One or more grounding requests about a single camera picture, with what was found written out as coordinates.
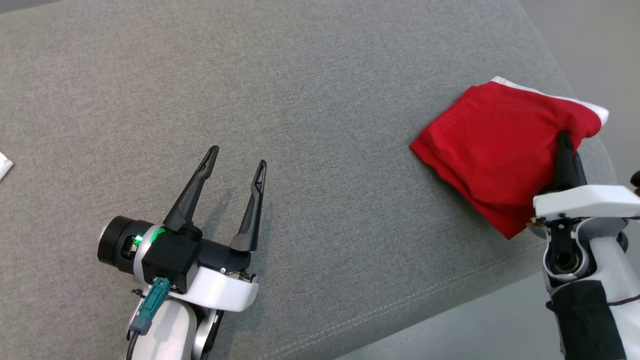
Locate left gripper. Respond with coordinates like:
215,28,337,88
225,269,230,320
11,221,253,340
97,145,268,314

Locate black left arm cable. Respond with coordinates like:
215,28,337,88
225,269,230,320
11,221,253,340
125,277,172,360

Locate red shorts with white band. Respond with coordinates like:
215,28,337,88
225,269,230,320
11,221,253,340
410,76,610,241

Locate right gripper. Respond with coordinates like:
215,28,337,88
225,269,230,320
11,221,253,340
531,131,640,225

